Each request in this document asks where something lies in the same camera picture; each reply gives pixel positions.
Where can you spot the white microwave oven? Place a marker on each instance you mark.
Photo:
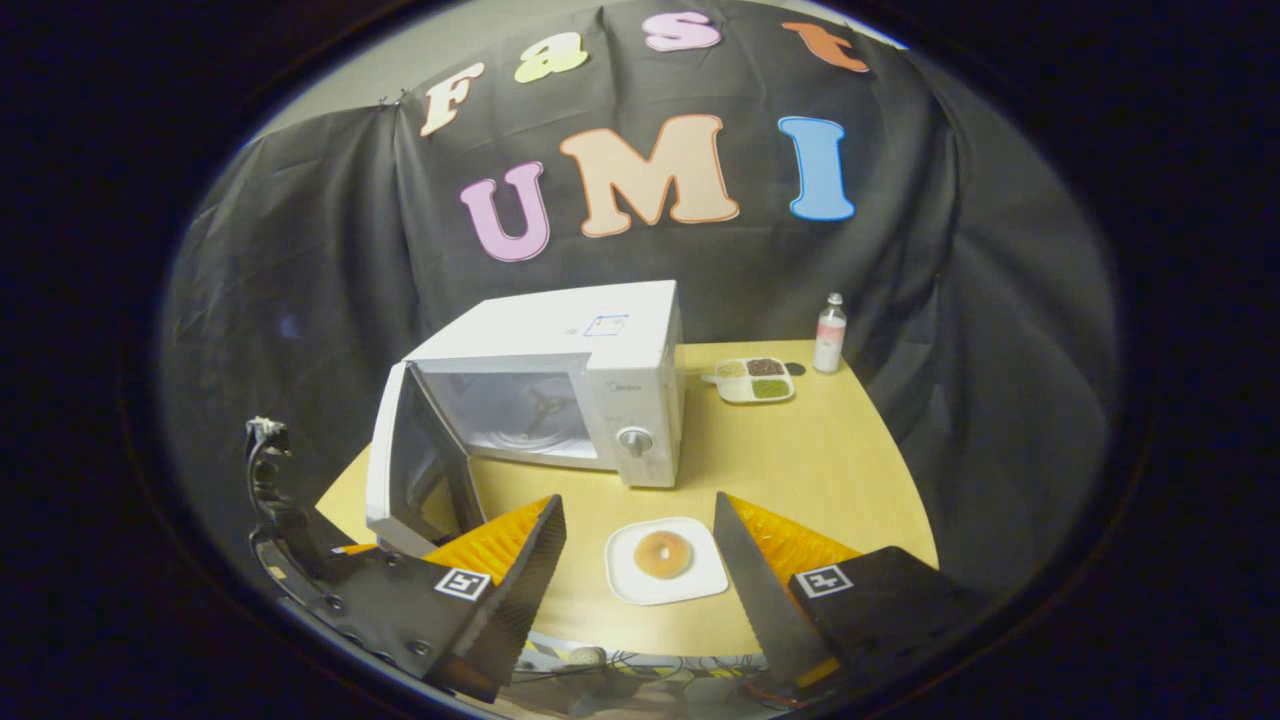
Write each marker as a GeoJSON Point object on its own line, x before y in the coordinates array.
{"type": "Point", "coordinates": [640, 400]}

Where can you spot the white square plate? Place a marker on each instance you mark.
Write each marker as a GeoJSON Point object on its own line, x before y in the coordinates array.
{"type": "Point", "coordinates": [625, 580]}

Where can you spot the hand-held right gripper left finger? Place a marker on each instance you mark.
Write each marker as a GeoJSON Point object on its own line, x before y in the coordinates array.
{"type": "Point", "coordinates": [520, 600]}

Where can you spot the glazed donut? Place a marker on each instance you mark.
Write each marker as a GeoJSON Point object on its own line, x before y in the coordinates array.
{"type": "Point", "coordinates": [645, 555]}

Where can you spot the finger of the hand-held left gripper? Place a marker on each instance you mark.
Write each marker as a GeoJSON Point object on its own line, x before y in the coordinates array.
{"type": "Point", "coordinates": [355, 549]}

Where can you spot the clear bottle pink label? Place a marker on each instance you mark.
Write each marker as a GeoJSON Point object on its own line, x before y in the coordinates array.
{"type": "Point", "coordinates": [830, 345]}

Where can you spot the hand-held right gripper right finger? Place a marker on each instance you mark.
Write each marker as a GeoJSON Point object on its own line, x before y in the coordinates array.
{"type": "Point", "coordinates": [755, 590]}

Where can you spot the white divided dish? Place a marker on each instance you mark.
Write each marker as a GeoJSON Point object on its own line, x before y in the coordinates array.
{"type": "Point", "coordinates": [745, 390]}

